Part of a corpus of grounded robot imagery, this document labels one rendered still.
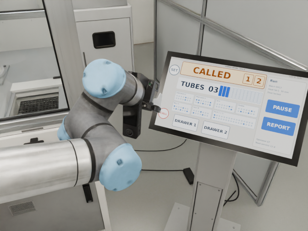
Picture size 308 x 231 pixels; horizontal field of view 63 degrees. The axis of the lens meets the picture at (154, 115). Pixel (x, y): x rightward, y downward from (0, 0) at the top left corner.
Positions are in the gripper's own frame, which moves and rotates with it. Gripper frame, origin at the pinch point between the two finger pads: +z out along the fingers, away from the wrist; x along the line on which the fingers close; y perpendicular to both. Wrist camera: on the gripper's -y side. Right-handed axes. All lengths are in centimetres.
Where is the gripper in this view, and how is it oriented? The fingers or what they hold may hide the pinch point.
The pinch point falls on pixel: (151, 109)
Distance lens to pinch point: 80.6
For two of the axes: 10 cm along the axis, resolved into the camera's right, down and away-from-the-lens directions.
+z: 2.9, 1.0, 9.5
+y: 2.4, -9.7, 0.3
